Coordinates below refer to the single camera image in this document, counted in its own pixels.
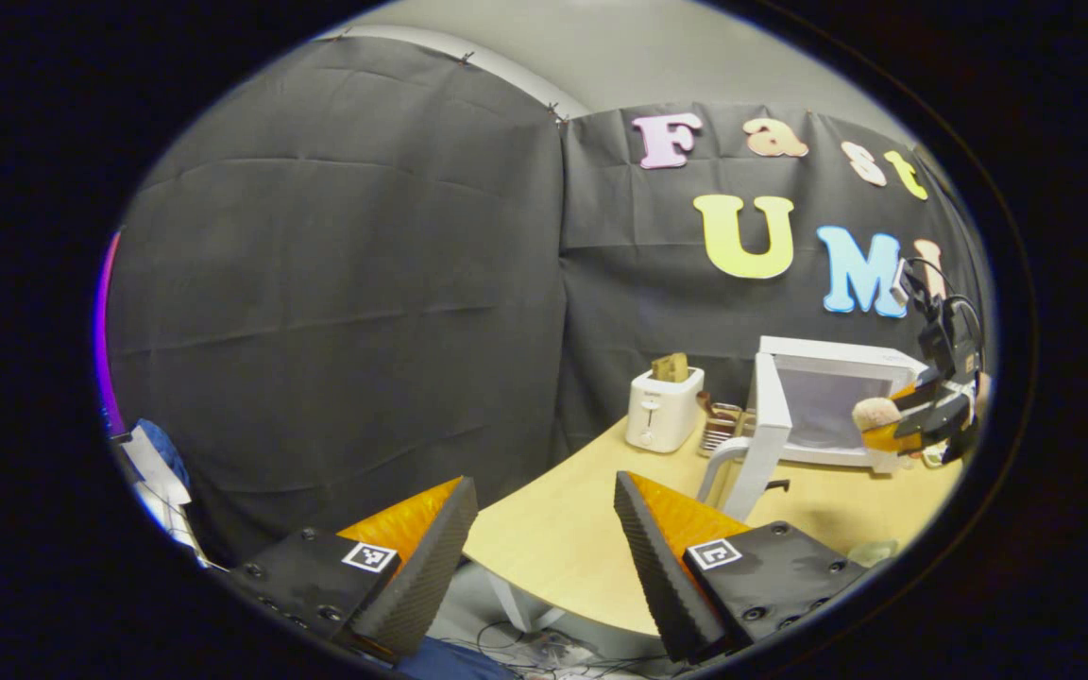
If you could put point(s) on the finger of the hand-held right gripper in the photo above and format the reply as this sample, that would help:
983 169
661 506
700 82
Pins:
931 420
922 394

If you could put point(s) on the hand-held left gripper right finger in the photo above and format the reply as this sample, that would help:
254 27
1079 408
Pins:
653 576

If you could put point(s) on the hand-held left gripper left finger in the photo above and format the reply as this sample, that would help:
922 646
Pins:
426 576

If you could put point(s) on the beige bread bun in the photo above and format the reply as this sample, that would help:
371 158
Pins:
875 413

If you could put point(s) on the white microwave oven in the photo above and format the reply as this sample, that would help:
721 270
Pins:
827 406

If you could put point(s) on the white table leg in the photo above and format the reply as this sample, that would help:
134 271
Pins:
520 600

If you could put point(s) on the small white plate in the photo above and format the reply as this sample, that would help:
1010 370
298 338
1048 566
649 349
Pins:
873 552

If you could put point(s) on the white toaster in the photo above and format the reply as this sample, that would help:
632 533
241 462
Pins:
662 416

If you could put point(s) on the glass utensil jar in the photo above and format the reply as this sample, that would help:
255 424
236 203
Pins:
722 430

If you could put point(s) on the brown bread slice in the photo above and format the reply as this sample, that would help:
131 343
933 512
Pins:
670 366

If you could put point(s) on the white board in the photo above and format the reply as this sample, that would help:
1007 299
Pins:
161 496

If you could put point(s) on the blue cloth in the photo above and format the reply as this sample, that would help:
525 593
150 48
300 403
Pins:
164 449

